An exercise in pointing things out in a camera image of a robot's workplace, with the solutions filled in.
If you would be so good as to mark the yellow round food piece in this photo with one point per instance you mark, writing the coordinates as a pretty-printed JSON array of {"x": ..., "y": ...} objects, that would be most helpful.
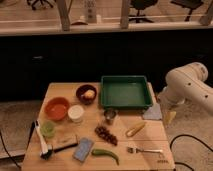
[{"x": 89, "y": 94}]

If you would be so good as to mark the black office chair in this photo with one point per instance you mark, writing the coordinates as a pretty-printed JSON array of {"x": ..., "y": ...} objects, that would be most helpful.
[
  {"x": 140, "y": 5},
  {"x": 32, "y": 3}
]

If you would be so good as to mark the green plastic tray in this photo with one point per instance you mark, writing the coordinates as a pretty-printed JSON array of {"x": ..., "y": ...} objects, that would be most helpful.
[{"x": 125, "y": 92}]

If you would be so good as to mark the black office chair left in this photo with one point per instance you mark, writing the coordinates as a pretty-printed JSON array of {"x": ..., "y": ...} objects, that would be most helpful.
[{"x": 32, "y": 3}]

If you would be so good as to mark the dark maroon bowl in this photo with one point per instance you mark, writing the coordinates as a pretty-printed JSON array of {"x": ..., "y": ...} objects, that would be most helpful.
[{"x": 81, "y": 90}]

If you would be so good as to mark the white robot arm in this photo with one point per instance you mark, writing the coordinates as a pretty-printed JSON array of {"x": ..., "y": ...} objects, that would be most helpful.
[{"x": 187, "y": 82}]

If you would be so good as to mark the white handled dish brush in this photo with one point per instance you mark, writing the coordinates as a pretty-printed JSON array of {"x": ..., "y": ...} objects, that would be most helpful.
[{"x": 44, "y": 147}]

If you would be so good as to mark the small metal cup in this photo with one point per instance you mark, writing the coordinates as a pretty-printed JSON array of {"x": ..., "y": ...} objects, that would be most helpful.
[{"x": 109, "y": 116}]

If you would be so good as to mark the black chair right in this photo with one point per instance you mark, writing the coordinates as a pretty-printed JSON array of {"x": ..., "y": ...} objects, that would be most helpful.
[{"x": 190, "y": 4}]

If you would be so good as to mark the silver metal fork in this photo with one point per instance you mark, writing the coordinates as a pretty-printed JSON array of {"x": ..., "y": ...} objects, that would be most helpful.
[{"x": 139, "y": 150}]

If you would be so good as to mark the green small cup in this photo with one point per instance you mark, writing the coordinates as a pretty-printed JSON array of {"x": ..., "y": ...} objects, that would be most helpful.
[{"x": 48, "y": 129}]

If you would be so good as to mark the green chili pepper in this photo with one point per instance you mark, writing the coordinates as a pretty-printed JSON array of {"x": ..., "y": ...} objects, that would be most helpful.
[{"x": 103, "y": 152}]

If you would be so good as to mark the dark purple grape bunch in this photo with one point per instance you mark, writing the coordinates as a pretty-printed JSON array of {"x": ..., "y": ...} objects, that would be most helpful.
[{"x": 105, "y": 134}]

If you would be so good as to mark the blue sponge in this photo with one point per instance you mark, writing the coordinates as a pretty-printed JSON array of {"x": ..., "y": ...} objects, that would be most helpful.
[{"x": 83, "y": 149}]

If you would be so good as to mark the orange bowl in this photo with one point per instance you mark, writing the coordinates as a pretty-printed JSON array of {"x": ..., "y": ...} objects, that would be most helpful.
[{"x": 56, "y": 108}]

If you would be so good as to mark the white round container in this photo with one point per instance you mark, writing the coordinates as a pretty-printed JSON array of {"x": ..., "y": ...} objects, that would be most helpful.
[{"x": 75, "y": 113}]

